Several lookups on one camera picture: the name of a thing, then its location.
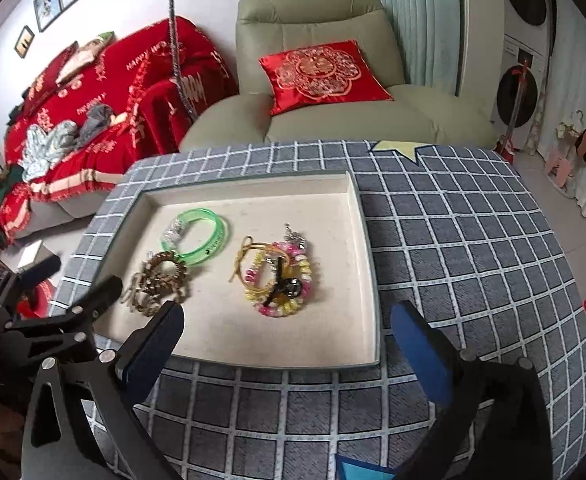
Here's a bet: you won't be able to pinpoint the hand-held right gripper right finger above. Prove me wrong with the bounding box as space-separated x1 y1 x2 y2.
389 301 554 480

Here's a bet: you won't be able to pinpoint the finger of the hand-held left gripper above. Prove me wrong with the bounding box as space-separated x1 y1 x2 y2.
3 275 124 363
0 254 62 311

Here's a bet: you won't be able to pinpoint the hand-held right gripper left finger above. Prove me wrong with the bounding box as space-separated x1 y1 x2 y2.
20 301 186 480

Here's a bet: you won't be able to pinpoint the brown wooden bead bracelet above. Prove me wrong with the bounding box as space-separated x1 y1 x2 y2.
140 250 194 318

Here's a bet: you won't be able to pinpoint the beige flocked jewelry tray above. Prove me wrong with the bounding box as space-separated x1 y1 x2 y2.
92 170 381 372

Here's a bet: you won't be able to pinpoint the yellow cord bracelet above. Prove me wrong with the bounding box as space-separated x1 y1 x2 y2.
229 235 286 308

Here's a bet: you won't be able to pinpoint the pink beaded bracelet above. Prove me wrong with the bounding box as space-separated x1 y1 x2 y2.
255 241 319 318

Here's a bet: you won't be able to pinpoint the green translucent bangle bracelet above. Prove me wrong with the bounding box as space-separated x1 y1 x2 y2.
160 208 232 266

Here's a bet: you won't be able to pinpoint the black bead pendant cord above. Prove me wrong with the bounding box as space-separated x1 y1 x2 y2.
265 255 305 307

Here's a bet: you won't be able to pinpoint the silver charm cluster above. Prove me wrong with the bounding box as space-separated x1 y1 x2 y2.
282 223 308 256

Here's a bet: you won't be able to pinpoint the white cardboard box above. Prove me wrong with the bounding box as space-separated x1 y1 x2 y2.
10 240 56 271

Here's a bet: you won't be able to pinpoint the red round box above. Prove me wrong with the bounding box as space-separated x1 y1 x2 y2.
17 280 56 318

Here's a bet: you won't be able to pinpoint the grey sofa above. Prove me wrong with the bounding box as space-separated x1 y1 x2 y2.
0 16 239 248

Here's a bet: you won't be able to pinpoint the dark green cloth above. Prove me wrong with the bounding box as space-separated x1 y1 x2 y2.
0 167 26 241

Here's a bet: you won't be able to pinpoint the grey checked tablecloth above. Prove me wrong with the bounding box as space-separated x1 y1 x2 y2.
48 139 586 480

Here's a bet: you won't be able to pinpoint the light grey garment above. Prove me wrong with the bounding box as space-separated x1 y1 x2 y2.
20 120 81 181

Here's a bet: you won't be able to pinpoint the blue paper star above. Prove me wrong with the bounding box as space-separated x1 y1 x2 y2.
337 454 399 480

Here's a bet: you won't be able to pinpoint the dark grey garment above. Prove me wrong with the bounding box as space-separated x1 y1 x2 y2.
76 104 114 143

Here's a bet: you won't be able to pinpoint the plain red cushion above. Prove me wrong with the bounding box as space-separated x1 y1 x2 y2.
26 42 79 106

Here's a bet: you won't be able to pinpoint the red printed blanket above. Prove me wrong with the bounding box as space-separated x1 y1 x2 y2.
0 16 239 246

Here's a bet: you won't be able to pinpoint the yellow paper star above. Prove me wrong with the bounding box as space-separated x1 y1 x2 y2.
369 139 433 165

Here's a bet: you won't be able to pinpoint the red fringed cushion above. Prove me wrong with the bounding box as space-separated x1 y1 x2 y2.
123 50 174 153

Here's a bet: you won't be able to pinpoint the white and green cushion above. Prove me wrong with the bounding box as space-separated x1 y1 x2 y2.
56 31 114 86

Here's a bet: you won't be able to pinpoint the small pink hangers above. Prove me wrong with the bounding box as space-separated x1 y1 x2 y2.
543 110 586 193

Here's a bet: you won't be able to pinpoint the red hanging ornament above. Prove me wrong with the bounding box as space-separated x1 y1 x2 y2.
493 57 531 161

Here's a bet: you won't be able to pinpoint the silver gooseneck stand pole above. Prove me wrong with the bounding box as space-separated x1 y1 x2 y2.
167 0 199 121

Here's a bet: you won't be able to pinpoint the white washing machine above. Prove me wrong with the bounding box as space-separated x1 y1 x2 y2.
490 35 548 128

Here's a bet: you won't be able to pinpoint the red embroidered cushion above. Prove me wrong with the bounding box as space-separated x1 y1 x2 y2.
258 39 395 117

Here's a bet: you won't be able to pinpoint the pale blue curtain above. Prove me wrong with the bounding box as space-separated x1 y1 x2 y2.
367 0 466 96

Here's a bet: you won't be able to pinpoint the pale green armchair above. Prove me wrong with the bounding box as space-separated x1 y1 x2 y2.
179 0 498 153

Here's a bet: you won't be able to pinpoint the small framed wall picture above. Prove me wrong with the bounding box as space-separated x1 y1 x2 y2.
14 25 35 58

